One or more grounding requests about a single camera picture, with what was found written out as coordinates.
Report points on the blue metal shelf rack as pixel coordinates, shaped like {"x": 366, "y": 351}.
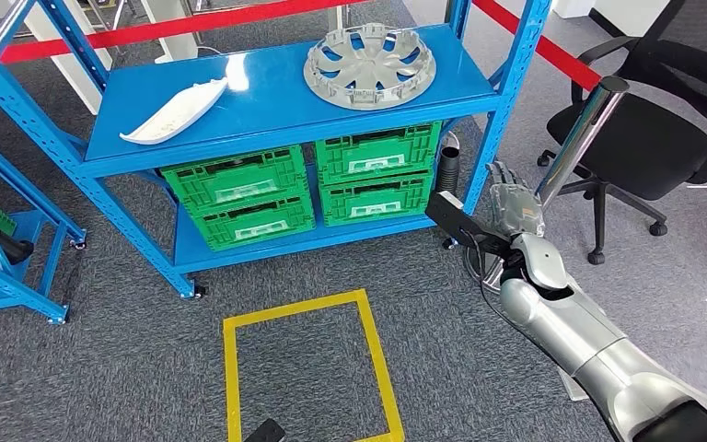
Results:
{"x": 18, "y": 293}
{"x": 280, "y": 91}

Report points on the white board panel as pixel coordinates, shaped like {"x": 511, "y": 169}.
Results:
{"x": 79, "y": 67}

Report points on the yellow floor tape square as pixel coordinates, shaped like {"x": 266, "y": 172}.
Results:
{"x": 231, "y": 378}

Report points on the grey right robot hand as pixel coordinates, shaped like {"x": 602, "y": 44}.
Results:
{"x": 515, "y": 210}

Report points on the silver plastic wheel hubcap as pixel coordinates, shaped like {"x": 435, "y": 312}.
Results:
{"x": 370, "y": 64}

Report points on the white elongated plastic trim part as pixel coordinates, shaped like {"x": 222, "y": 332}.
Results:
{"x": 170, "y": 116}

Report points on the metal floor socket plate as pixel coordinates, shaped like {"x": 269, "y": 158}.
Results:
{"x": 573, "y": 387}

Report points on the black office chair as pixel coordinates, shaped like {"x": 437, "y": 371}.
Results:
{"x": 634, "y": 146}

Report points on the chrome stanchion post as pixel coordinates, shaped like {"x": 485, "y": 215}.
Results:
{"x": 579, "y": 140}
{"x": 9, "y": 24}

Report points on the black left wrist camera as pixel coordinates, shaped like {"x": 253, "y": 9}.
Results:
{"x": 265, "y": 432}

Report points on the red barrier belt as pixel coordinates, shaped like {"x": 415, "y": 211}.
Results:
{"x": 176, "y": 24}
{"x": 548, "y": 49}

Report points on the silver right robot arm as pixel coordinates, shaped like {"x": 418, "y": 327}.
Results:
{"x": 573, "y": 329}

